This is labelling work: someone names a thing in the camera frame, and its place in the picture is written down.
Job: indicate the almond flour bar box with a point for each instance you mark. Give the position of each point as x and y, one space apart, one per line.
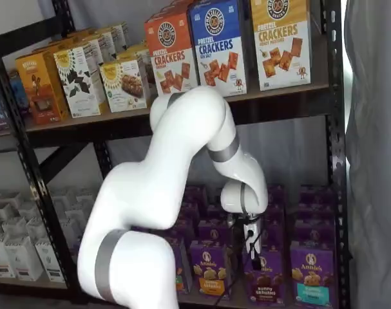
134 50
124 87

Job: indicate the brown wooden shelf board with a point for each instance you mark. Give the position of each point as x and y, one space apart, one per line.
201 299
317 87

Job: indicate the blue sea salt crackers box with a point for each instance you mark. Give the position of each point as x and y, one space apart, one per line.
217 48

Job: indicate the orange cookie box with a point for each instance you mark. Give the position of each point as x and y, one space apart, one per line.
40 90
63 40

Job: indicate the purple chocolate bunny grahams box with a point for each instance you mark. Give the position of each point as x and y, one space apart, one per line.
266 283

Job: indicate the black metal shelving rack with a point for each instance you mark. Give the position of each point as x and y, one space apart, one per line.
335 96

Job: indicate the yellow honey mustard crackers box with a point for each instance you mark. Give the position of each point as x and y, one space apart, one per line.
279 48

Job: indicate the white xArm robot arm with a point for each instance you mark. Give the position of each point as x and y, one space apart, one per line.
156 193

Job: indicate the white Sweet Thins box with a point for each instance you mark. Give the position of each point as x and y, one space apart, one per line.
119 38
100 48
76 83

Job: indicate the purple Annie's box teal label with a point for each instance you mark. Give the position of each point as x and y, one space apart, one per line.
312 273

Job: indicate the purple Annie's box green label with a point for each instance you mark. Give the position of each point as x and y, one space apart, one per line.
186 273

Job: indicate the orange cheddar pretzel crackers box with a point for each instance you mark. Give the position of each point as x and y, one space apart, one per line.
172 58
169 8

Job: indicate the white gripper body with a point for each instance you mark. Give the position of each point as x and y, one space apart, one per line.
259 239

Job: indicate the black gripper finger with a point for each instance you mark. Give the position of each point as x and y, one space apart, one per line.
256 260

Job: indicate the purple Annie's box yellow label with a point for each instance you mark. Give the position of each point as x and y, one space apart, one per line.
209 270

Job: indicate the grey curtain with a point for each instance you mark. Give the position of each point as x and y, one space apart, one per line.
375 161

